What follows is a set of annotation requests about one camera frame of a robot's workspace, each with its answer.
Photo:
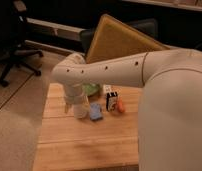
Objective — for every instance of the blue sponge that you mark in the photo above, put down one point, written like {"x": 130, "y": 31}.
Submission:
{"x": 95, "y": 112}

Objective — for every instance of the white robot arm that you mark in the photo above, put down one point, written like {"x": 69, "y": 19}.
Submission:
{"x": 170, "y": 108}

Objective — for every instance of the green bowl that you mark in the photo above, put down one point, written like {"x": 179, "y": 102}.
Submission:
{"x": 91, "y": 89}

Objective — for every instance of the orange carrot toy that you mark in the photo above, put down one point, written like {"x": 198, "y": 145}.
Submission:
{"x": 120, "y": 106}

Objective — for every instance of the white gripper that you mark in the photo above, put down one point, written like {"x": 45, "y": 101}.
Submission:
{"x": 75, "y": 99}

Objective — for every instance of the black office chair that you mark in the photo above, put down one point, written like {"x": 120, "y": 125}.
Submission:
{"x": 13, "y": 33}

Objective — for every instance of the yellow padded board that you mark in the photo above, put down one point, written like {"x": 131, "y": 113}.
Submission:
{"x": 114, "y": 39}

